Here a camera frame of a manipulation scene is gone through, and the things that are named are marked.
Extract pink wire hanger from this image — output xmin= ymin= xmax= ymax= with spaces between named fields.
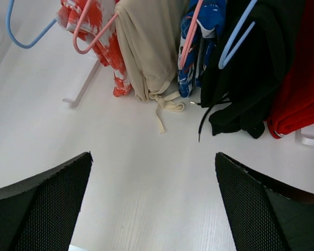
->
xmin=73 ymin=0 xmax=118 ymax=54

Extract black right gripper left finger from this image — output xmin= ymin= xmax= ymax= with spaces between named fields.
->
xmin=0 ymin=152 xmax=92 ymax=250

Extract white clothes rack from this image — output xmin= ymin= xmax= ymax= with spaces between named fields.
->
xmin=62 ymin=58 xmax=314 ymax=146

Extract red trousers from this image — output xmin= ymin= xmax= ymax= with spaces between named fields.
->
xmin=267 ymin=1 xmax=314 ymax=139

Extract blue hanger with black trousers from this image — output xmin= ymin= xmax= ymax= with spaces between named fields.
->
xmin=218 ymin=0 xmax=259 ymax=70

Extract beige drawstring trousers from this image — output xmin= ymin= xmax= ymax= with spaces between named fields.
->
xmin=114 ymin=0 xmax=190 ymax=134

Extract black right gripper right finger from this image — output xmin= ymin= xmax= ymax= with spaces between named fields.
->
xmin=215 ymin=152 xmax=314 ymax=250

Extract orange white patterned trousers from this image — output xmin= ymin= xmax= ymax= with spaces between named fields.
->
xmin=56 ymin=0 xmax=132 ymax=97

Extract black drawstring trousers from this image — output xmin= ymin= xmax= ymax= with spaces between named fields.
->
xmin=200 ymin=1 xmax=305 ymax=139

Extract blue wire hanger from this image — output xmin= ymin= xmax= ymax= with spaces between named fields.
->
xmin=5 ymin=0 xmax=57 ymax=49

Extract blue patterned trousers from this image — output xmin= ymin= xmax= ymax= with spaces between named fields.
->
xmin=177 ymin=1 xmax=227 ymax=98

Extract pink hanger with blue trousers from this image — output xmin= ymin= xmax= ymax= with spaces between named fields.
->
xmin=179 ymin=0 xmax=204 ymax=70

